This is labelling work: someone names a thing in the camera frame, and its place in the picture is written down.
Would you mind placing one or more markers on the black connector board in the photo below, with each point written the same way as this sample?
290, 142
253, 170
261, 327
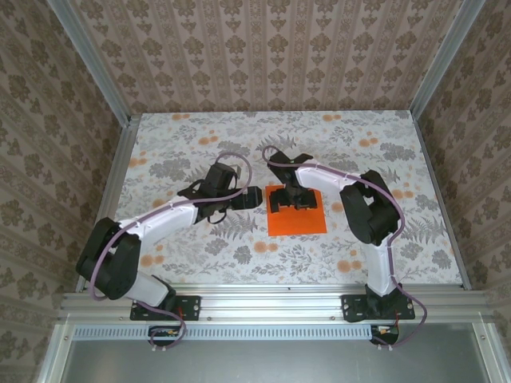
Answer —
386, 337
163, 333

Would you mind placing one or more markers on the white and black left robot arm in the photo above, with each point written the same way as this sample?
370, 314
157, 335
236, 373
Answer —
167, 217

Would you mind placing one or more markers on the aluminium side rail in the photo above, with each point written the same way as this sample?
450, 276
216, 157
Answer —
107, 199
436, 175

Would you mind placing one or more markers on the aluminium cross rail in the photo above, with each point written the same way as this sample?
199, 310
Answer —
271, 305

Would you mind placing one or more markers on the grey metal sheet panel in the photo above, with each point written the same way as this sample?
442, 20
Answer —
271, 363

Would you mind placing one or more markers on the floral patterned table cover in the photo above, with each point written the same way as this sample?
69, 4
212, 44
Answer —
239, 131

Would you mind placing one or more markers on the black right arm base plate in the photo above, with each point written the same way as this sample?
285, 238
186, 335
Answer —
353, 307

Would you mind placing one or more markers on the aluminium frame post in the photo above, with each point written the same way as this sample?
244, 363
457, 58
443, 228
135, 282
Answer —
93, 60
445, 60

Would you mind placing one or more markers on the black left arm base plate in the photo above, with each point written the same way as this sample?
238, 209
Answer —
191, 307

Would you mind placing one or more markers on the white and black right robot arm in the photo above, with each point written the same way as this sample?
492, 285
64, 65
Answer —
379, 271

